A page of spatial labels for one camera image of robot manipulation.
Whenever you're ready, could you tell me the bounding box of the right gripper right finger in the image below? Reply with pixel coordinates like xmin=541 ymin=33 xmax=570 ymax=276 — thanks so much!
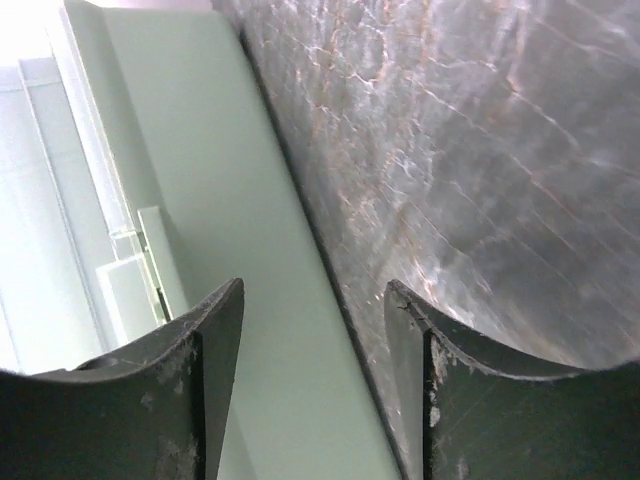
xmin=384 ymin=280 xmax=639 ymax=479

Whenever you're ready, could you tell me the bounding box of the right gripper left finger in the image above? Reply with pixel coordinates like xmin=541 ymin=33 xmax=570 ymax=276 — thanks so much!
xmin=1 ymin=278 xmax=245 ymax=479

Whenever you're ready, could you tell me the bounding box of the green clear-lid toolbox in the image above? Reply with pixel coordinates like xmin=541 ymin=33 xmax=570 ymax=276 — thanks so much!
xmin=1 ymin=1 xmax=400 ymax=479

